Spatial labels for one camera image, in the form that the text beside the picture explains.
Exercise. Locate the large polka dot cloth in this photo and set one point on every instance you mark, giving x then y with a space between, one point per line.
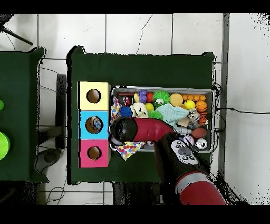
128 149

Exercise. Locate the silver drink can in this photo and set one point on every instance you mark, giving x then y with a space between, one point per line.
201 143

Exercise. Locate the small bright green round object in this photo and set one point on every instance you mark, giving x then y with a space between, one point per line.
1 105

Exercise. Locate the shallow clear mesh bin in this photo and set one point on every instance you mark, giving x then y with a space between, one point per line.
162 88

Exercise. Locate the green spiky toy with eyes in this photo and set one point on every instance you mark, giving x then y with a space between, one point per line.
161 97

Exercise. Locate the brown toy football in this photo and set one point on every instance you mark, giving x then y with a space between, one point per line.
199 132

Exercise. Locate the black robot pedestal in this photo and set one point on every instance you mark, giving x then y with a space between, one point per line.
130 194

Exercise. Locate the green spiky ball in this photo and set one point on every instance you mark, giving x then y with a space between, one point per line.
155 115

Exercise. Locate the wooden box with three holes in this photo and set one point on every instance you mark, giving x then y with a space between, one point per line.
83 126

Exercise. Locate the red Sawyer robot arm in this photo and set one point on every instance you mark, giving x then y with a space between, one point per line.
151 129

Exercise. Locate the black tripod leg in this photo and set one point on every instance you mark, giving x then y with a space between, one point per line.
19 38

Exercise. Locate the yellow ball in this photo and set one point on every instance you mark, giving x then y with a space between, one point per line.
189 104

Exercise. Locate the mint green muslin cloth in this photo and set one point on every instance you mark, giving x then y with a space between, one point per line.
170 114

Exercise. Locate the large bright green round object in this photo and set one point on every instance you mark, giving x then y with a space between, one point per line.
3 145

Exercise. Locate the blue spiky ball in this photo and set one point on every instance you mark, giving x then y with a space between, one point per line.
126 111

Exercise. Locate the crushed clear plastic bottle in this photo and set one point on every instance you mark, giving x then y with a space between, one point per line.
97 124

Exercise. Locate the purple toy block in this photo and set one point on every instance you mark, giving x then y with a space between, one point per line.
143 96

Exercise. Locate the cream yellow cloth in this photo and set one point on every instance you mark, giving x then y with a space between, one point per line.
139 109

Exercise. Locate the orange toy basketball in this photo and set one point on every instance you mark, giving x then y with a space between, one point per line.
201 106

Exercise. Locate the dark green side table cloth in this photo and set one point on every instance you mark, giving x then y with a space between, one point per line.
19 84

